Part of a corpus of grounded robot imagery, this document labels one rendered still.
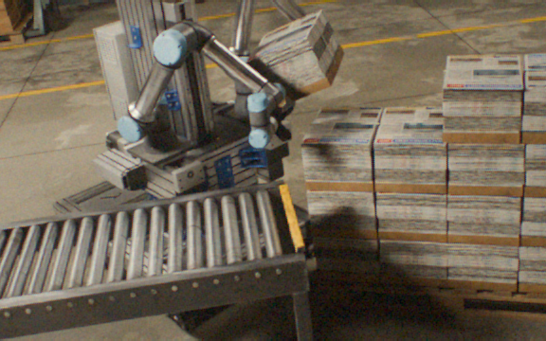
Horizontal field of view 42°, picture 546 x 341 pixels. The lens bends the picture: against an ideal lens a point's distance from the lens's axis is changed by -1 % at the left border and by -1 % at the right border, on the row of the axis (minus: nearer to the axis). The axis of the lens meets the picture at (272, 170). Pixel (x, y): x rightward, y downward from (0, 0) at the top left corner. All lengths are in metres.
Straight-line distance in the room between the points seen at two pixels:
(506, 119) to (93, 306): 1.61
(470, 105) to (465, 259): 0.69
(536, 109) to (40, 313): 1.85
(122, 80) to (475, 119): 1.59
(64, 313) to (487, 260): 1.70
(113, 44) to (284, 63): 0.88
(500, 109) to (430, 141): 0.29
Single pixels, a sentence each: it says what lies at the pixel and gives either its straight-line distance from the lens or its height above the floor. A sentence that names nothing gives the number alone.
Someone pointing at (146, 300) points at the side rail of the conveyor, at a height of 0.74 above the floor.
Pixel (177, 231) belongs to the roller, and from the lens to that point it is 2.51.
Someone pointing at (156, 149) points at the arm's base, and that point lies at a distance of 3.04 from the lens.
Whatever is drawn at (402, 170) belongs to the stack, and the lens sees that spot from 2.91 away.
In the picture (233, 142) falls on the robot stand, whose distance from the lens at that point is 3.26.
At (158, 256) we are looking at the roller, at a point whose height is 0.80.
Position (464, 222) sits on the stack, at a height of 0.48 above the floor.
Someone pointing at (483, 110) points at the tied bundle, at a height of 0.97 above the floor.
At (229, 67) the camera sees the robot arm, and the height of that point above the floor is 1.20.
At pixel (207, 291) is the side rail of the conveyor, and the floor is 0.74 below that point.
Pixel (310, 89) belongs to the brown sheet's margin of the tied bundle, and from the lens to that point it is 2.88.
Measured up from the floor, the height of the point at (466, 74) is 1.07.
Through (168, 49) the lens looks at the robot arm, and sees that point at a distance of 2.65.
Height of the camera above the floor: 2.07
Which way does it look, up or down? 27 degrees down
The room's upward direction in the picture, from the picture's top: 7 degrees counter-clockwise
